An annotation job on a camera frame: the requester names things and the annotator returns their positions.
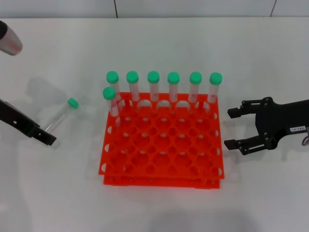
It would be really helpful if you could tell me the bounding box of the green-capped clear test tube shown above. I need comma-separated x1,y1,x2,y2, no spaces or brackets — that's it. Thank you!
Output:
188,72,203,103
106,71,123,108
207,72,223,103
102,87,122,130
167,72,181,103
147,71,161,102
126,71,140,102
44,97,80,133

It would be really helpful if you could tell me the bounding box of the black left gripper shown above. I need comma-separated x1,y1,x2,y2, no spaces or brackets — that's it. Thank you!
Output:
0,99,57,146

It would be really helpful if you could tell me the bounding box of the orange plastic test tube rack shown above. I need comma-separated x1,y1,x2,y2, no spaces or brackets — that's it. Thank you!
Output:
98,91,225,191

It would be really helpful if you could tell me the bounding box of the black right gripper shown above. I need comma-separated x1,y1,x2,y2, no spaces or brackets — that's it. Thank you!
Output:
224,96,309,156

